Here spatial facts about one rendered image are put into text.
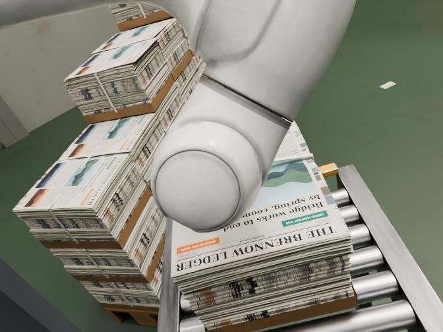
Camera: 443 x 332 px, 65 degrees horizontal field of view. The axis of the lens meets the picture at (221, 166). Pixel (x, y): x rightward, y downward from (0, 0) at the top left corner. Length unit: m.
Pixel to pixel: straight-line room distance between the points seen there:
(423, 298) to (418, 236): 1.13
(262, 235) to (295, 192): 0.10
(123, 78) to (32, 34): 3.27
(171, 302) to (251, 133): 0.61
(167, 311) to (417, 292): 0.51
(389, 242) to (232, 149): 0.60
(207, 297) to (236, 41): 0.45
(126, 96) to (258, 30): 1.34
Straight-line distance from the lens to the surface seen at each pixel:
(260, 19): 0.30
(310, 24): 0.31
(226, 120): 0.30
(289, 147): 0.73
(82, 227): 1.35
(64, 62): 4.86
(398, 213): 1.97
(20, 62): 4.77
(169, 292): 0.87
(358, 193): 0.93
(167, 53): 1.82
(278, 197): 0.62
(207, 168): 0.26
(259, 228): 0.58
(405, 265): 0.80
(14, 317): 1.13
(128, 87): 1.57
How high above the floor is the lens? 1.45
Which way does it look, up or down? 35 degrees down
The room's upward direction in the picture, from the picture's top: 21 degrees counter-clockwise
